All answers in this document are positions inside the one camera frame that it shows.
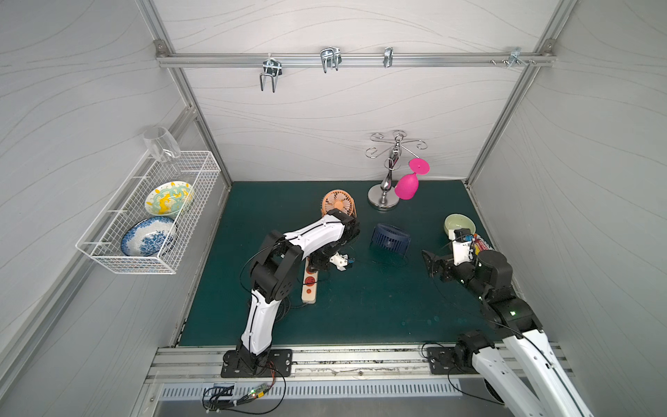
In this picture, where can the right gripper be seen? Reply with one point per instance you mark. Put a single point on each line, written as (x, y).
(444, 266)

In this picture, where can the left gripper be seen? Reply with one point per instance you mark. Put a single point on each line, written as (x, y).
(323, 262)

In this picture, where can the white red power strip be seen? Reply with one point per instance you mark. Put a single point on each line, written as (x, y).
(309, 285)

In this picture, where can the navy blue desk fan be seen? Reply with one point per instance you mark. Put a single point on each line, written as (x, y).
(391, 238)

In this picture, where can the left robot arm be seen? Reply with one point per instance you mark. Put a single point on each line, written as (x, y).
(274, 269)

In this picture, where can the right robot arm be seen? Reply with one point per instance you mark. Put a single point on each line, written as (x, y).
(545, 389)

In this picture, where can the orange desk fan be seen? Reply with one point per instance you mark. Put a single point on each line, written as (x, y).
(338, 199)

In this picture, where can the green ceramic bowl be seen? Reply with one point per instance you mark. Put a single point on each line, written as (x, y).
(458, 221)

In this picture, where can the colourful snack packet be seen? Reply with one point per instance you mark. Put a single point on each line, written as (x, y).
(479, 244)

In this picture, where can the pink plastic wine glass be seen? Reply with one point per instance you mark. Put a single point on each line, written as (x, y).
(407, 187)

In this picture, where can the silver glass holder stand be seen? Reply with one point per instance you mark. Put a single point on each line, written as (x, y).
(382, 196)

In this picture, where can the yellow green patterned bowl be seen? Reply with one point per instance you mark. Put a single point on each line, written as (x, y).
(169, 199)

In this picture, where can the blue white patterned bowl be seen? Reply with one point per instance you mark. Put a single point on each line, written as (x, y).
(150, 237)

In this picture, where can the metal double hook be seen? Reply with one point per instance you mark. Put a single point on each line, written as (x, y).
(271, 71)
(331, 59)

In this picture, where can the clear glass cup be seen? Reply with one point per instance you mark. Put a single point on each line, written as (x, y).
(161, 144)

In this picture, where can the small metal hook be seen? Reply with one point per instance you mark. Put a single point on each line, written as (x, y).
(388, 57)

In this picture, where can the metal hook right end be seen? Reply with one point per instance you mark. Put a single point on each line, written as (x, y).
(514, 59)

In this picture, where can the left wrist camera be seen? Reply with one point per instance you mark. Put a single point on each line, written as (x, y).
(342, 262)

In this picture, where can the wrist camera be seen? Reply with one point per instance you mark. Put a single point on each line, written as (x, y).
(462, 240)
(342, 262)

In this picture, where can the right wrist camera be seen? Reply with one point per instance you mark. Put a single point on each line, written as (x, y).
(462, 240)

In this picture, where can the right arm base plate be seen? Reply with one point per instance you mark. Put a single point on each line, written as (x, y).
(445, 361)

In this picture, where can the aluminium front frame rail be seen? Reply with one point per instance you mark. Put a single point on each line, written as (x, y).
(307, 363)

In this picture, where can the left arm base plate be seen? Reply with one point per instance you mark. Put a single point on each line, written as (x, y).
(242, 364)

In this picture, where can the white wire basket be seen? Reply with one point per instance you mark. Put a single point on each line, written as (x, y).
(101, 242)

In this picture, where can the aluminium horizontal rail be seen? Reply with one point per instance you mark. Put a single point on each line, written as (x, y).
(349, 60)

